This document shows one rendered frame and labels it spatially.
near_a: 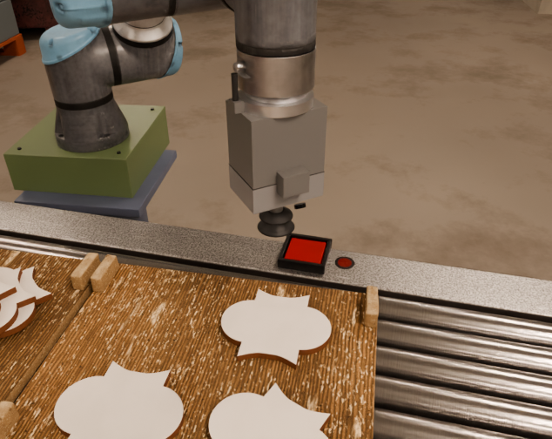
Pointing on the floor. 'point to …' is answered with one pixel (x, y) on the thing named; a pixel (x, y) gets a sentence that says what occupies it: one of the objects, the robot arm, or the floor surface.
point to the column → (107, 205)
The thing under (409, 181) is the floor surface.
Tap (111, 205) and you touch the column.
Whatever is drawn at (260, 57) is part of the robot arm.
